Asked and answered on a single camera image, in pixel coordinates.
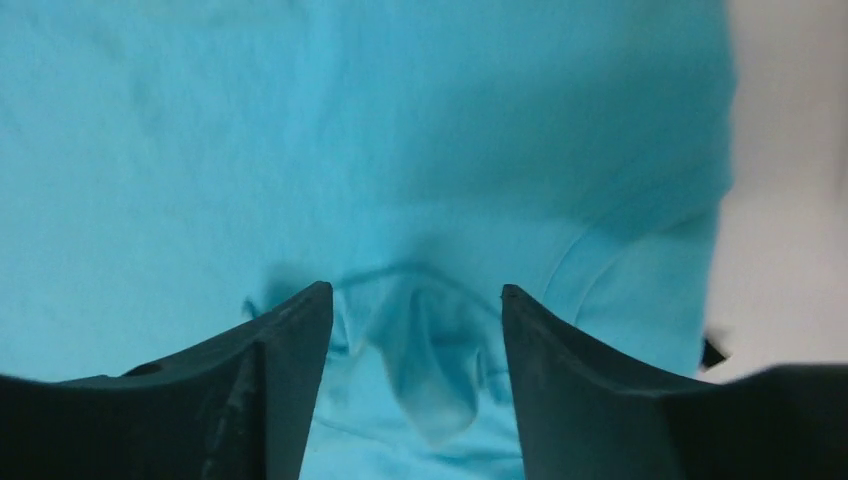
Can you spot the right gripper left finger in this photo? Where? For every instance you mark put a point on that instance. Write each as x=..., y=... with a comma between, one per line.
x=236, y=406

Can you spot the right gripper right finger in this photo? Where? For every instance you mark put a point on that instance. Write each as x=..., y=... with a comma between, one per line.
x=585, y=410

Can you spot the teal t shirt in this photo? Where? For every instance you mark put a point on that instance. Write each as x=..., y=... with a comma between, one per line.
x=166, y=166

